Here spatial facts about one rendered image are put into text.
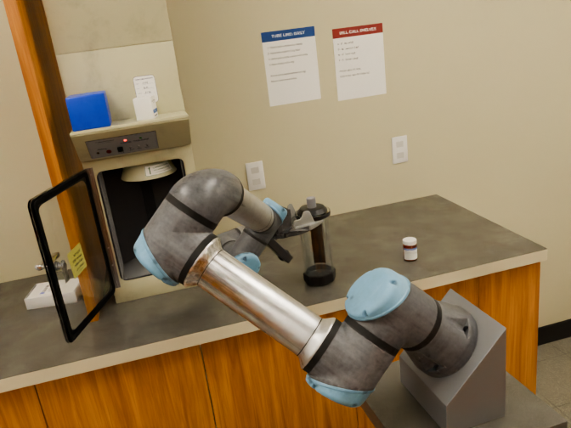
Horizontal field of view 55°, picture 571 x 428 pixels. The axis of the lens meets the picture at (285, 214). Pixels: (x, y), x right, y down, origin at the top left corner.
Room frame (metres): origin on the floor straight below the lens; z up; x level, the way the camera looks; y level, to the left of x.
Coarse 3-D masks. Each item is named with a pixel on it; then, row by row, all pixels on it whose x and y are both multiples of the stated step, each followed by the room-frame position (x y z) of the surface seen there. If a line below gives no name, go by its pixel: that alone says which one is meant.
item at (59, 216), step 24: (72, 192) 1.47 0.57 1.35; (48, 216) 1.34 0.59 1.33; (72, 216) 1.44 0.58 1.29; (48, 240) 1.31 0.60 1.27; (72, 240) 1.41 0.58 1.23; (96, 240) 1.53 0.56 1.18; (72, 264) 1.38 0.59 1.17; (96, 264) 1.50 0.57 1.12; (72, 288) 1.35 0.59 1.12; (96, 288) 1.47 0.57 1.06; (72, 312) 1.33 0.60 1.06
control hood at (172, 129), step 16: (176, 112) 1.63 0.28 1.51; (96, 128) 1.50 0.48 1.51; (112, 128) 1.50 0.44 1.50; (128, 128) 1.52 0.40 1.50; (144, 128) 1.53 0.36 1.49; (160, 128) 1.55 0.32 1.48; (176, 128) 1.57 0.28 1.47; (80, 144) 1.51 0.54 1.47; (160, 144) 1.60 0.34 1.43; (176, 144) 1.62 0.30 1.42; (80, 160) 1.57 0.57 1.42
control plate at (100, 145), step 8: (120, 136) 1.53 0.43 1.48; (128, 136) 1.54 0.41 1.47; (136, 136) 1.55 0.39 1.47; (144, 136) 1.56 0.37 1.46; (152, 136) 1.56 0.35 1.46; (88, 144) 1.52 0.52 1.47; (96, 144) 1.53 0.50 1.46; (104, 144) 1.54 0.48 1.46; (112, 144) 1.55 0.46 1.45; (120, 144) 1.55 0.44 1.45; (128, 144) 1.56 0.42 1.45; (136, 144) 1.57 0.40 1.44; (144, 144) 1.58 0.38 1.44; (152, 144) 1.59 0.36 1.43; (96, 152) 1.55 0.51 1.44; (104, 152) 1.56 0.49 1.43; (112, 152) 1.57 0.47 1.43; (120, 152) 1.58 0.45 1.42; (128, 152) 1.59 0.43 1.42
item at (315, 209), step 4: (312, 196) 1.59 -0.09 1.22; (308, 200) 1.57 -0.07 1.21; (312, 200) 1.56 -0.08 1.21; (308, 204) 1.57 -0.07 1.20; (312, 204) 1.56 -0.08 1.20; (316, 204) 1.60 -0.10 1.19; (320, 204) 1.59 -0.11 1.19; (300, 208) 1.58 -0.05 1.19; (304, 208) 1.57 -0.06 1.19; (308, 208) 1.57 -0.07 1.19; (312, 208) 1.56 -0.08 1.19; (316, 208) 1.56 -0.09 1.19; (320, 208) 1.55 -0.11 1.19; (324, 208) 1.56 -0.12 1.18; (300, 212) 1.56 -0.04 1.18; (312, 212) 1.54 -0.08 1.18; (316, 212) 1.54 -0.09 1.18; (320, 212) 1.54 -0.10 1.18; (324, 212) 1.55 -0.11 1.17; (312, 216) 1.53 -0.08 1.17
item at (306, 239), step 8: (328, 208) 1.58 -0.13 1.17; (296, 216) 1.56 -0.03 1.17; (320, 216) 1.53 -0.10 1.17; (328, 216) 1.55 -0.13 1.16; (320, 224) 1.54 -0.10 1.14; (328, 224) 1.56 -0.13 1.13; (312, 232) 1.53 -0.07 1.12; (320, 232) 1.53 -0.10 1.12; (328, 232) 1.56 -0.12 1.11; (304, 240) 1.55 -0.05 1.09; (312, 240) 1.53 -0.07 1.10; (320, 240) 1.53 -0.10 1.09; (328, 240) 1.55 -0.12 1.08; (304, 248) 1.55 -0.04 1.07; (312, 248) 1.53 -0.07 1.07; (320, 248) 1.53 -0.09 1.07; (328, 248) 1.55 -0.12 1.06; (304, 256) 1.56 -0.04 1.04; (312, 256) 1.54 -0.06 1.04; (320, 256) 1.53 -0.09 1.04; (328, 256) 1.54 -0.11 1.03; (304, 264) 1.56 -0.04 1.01; (312, 264) 1.54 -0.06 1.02; (320, 264) 1.53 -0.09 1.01; (328, 264) 1.54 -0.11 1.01; (312, 272) 1.54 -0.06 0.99; (320, 272) 1.53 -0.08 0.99; (328, 272) 1.54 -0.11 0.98
